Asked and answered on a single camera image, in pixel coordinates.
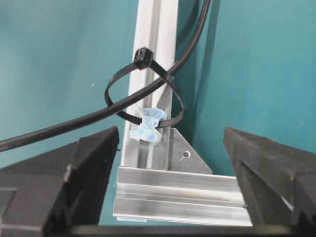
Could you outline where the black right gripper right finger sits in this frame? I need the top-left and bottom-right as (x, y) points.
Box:
(224, 127), (316, 227)

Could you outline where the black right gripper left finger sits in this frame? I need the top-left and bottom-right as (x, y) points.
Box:
(0, 126), (119, 237)

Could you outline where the black USB cable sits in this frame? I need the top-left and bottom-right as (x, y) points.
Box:
(0, 0), (212, 153)

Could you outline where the black zip tie loop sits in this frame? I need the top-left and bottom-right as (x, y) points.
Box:
(104, 47), (190, 128)

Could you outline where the blue tape on frame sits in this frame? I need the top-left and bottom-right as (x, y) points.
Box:
(129, 106), (167, 143)

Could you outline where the aluminium extrusion frame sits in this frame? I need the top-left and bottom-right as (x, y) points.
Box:
(113, 0), (252, 226)

